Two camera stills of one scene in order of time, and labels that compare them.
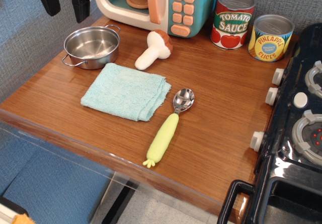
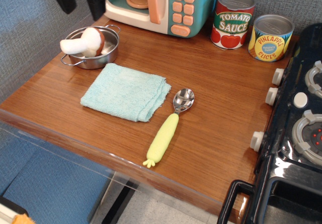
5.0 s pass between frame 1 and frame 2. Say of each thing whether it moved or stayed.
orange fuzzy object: stayed
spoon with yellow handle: stayed
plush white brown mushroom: moved
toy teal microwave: stayed
